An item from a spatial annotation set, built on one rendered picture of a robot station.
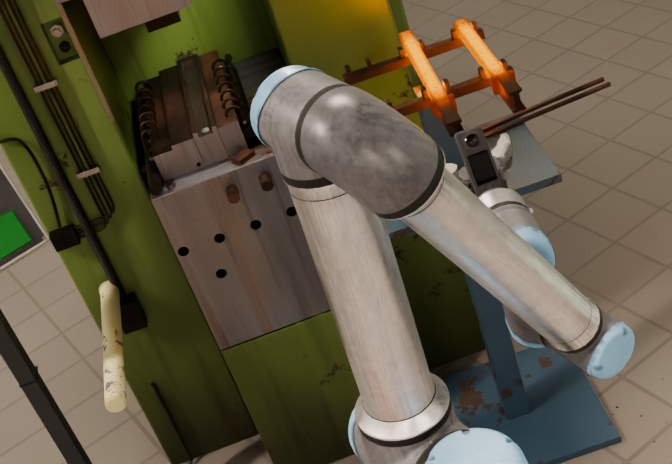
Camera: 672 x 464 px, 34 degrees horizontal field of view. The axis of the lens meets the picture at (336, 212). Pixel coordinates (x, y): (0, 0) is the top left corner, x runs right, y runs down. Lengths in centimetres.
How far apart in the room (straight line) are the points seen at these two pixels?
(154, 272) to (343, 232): 132
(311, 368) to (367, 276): 123
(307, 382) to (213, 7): 96
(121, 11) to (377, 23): 59
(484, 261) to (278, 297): 118
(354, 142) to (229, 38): 157
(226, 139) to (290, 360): 60
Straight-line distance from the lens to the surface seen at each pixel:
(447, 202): 134
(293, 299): 255
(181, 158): 239
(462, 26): 236
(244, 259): 247
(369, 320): 152
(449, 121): 201
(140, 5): 225
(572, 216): 347
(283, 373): 268
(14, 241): 229
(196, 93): 258
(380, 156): 126
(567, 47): 444
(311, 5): 245
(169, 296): 275
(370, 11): 248
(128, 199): 259
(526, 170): 233
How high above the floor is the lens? 203
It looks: 32 degrees down
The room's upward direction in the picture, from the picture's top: 19 degrees counter-clockwise
